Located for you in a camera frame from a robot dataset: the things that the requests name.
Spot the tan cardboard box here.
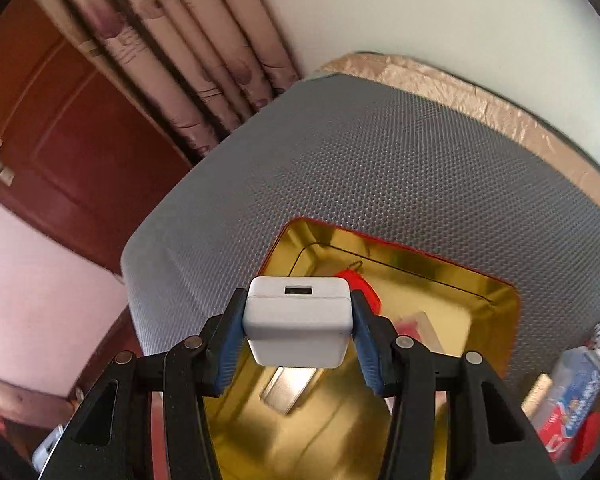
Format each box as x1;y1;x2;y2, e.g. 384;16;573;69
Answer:
522;374;554;419

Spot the red keychain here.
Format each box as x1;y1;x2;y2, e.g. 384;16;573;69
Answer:
332;269;383;314

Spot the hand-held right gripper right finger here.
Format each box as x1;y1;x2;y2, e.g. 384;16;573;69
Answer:
350;290;563;480

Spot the red-brown wooden door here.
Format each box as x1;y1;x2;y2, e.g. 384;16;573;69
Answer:
0;0;193;276

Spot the white USB charger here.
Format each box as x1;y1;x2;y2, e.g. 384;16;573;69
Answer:
243;276;356;367

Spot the red tin box gold inside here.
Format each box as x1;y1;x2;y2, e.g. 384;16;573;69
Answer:
200;217;523;480

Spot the brown wooden furniture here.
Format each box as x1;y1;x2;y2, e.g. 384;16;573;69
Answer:
0;305;143;461

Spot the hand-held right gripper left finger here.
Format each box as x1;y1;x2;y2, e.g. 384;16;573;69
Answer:
39;287;251;480

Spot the floral beige curtain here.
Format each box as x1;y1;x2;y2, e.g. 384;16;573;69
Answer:
27;0;303;163

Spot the white device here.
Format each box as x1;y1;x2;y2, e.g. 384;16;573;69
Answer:
32;425;66;472

